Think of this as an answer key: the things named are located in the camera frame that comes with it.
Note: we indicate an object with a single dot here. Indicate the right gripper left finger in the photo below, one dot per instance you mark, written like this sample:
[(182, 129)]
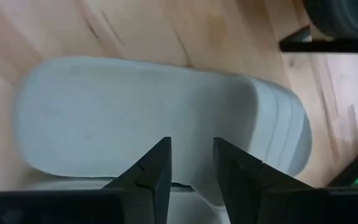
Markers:
[(151, 186)]

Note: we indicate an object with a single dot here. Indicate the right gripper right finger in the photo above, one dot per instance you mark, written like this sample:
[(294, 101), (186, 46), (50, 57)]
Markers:
[(244, 186)]

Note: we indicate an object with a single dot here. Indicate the grey rubber slide sandal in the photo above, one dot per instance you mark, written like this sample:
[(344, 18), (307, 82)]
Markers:
[(120, 118)]

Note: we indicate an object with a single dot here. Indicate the black metal wooden shoe shelf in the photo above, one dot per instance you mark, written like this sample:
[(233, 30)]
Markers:
[(337, 46)]

